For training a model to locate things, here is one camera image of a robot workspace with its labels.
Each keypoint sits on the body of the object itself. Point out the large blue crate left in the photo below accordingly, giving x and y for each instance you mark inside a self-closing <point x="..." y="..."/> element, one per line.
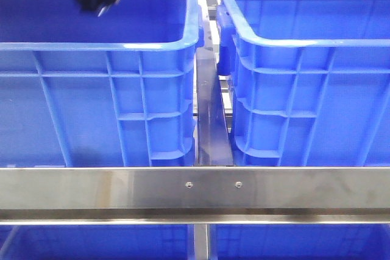
<point x="81" y="90"/>

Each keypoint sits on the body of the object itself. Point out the large blue crate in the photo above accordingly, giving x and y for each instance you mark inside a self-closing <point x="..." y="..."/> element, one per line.
<point x="81" y="90"/>
<point x="309" y="81"/>

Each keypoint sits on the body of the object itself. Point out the steel divider bar centre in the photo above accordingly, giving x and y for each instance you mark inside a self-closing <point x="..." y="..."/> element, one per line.
<point x="212" y="136"/>

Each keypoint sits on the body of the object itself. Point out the large blue crate right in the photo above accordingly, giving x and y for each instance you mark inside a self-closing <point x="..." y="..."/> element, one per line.
<point x="309" y="81"/>

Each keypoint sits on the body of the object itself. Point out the blue crate lower left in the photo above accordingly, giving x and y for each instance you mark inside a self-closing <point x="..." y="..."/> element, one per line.
<point x="100" y="242"/>

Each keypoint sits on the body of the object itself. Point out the blue crate lower right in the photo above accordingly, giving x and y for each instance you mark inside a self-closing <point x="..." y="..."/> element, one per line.
<point x="300" y="241"/>

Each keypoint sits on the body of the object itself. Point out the left rail screw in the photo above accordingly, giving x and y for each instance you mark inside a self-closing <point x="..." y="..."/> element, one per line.
<point x="189" y="185"/>

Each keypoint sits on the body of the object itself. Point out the rail screw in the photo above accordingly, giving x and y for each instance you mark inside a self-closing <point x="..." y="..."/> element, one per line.
<point x="238" y="184"/>
<point x="189" y="185"/>

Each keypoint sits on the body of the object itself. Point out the right rail screw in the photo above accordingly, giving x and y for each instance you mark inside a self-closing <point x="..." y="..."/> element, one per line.
<point x="238" y="184"/>

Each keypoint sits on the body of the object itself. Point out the steel vertical post lower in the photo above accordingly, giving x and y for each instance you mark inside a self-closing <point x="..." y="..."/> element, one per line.
<point x="202" y="241"/>

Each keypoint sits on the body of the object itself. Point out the stainless steel front rail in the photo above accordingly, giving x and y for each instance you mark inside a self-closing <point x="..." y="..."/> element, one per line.
<point x="158" y="195"/>

